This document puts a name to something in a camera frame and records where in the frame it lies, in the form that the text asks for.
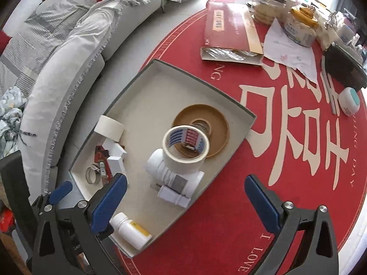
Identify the red card box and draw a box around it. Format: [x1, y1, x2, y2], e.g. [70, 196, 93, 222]
[94, 145, 113, 184]

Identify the white foam block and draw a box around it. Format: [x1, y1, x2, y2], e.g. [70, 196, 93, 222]
[102, 138, 127, 159]

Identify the tape roll yellow core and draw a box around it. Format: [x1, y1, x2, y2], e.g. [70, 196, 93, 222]
[94, 115, 124, 142]

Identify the white pill bottle grey label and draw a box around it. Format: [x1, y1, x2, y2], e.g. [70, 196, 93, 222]
[146, 148, 205, 198]

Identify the white tape roll striped core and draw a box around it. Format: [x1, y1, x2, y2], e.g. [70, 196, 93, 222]
[162, 125, 210, 174]

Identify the white bottle yellow label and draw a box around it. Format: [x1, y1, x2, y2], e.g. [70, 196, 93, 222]
[110, 212, 152, 250]

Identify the round red rug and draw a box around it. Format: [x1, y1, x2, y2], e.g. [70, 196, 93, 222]
[116, 1, 366, 274]

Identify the floral cloth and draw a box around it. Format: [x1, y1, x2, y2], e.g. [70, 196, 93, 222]
[1, 86, 27, 159]

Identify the grey cardboard box tray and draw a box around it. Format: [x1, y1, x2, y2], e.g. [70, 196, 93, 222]
[68, 58, 256, 259]

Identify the brown round tape disc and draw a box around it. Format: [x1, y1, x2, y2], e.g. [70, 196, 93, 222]
[172, 104, 230, 158]

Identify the white teal round container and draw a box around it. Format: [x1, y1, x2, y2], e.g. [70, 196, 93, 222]
[338, 87, 360, 116]

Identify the grey fabric sofa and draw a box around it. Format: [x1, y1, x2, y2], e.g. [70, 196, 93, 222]
[0, 0, 182, 195]

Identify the black radio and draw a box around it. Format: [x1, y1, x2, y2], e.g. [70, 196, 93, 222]
[323, 42, 367, 92]

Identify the white paper sheet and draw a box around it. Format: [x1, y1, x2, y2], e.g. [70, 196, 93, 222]
[263, 19, 318, 84]

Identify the clear jar of biscuits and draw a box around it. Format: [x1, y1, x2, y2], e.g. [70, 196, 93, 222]
[252, 0, 286, 26]

